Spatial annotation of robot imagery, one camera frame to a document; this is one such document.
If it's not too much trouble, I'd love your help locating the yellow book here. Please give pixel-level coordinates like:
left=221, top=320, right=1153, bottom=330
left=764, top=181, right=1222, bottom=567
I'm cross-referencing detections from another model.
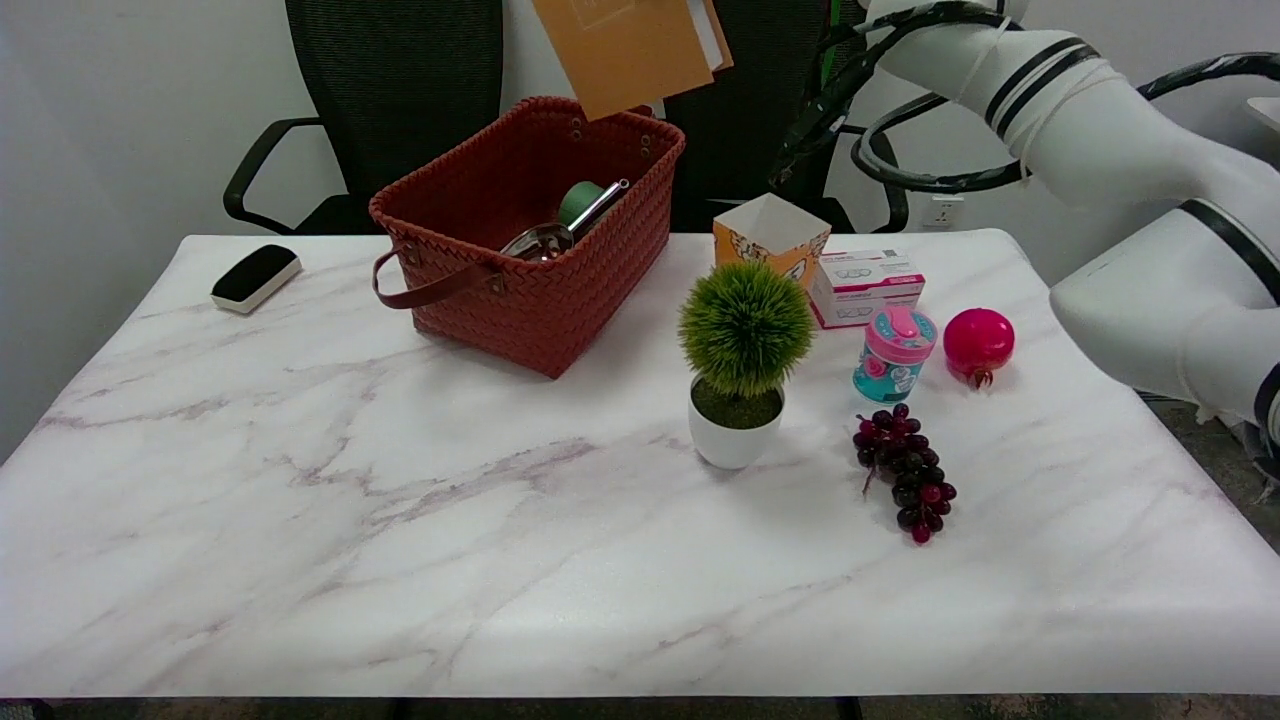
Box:
left=530, top=0, right=734, bottom=122

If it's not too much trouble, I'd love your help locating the brown woven storage basket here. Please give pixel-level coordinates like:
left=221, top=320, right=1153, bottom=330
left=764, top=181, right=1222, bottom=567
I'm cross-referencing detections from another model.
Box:
left=368, top=96, right=687, bottom=381

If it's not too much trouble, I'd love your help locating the green plant in white pot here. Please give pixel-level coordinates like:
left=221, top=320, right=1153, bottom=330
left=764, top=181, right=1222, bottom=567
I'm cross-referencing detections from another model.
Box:
left=678, top=260, right=816, bottom=471

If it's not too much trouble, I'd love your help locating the metal ladle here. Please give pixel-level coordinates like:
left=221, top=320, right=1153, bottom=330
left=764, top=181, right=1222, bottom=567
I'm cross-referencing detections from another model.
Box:
left=499, top=179, right=631, bottom=264

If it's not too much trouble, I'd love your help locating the green round roll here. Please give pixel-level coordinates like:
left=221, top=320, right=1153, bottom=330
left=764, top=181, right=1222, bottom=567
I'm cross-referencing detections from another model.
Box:
left=557, top=181, right=605, bottom=228

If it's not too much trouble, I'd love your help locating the orange paper popcorn box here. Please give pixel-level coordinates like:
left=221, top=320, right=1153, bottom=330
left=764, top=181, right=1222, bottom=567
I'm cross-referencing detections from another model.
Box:
left=712, top=192, right=833, bottom=292

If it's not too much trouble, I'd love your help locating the black mesh office chair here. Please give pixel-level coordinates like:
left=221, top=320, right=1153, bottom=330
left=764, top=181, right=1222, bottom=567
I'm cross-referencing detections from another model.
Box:
left=222, top=0, right=506, bottom=237
left=657, top=0, right=910, bottom=235

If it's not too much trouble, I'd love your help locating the white pink carton box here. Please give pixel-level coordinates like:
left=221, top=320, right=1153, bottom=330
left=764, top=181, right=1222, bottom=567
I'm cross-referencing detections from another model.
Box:
left=808, top=250, right=926, bottom=330

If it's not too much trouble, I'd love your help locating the pink teal lidded cup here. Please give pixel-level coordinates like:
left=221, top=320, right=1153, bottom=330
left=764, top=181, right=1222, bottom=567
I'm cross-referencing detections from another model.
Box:
left=852, top=306, right=939, bottom=405

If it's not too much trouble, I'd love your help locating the dark red grape bunch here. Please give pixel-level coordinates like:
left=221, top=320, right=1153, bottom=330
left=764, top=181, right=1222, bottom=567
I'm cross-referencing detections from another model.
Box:
left=852, top=403, right=958, bottom=546

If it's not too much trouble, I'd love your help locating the pink toy pomegranate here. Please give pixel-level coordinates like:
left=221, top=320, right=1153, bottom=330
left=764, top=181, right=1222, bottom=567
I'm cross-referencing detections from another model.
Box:
left=942, top=308, right=1016, bottom=390

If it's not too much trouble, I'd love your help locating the black white board eraser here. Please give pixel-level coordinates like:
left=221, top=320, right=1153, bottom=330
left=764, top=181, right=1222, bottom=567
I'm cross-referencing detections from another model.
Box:
left=210, top=244, right=303, bottom=315

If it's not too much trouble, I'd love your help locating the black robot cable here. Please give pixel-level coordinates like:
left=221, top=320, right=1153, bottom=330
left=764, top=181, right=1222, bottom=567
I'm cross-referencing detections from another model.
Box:
left=768, top=0, right=1280, bottom=197

